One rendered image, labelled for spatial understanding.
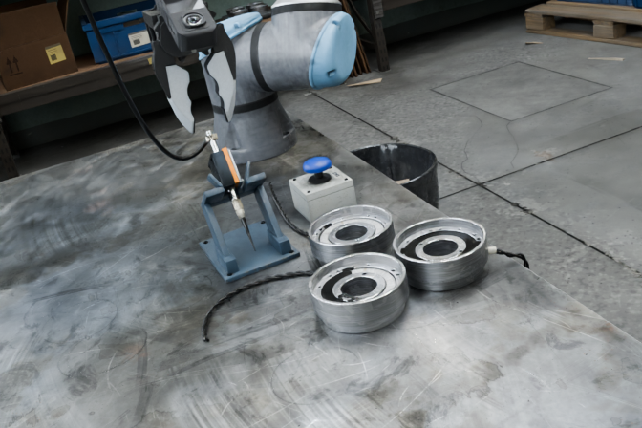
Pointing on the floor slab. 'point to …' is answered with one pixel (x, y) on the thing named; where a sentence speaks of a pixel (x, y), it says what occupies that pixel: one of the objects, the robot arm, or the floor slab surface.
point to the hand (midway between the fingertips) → (209, 118)
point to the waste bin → (405, 167)
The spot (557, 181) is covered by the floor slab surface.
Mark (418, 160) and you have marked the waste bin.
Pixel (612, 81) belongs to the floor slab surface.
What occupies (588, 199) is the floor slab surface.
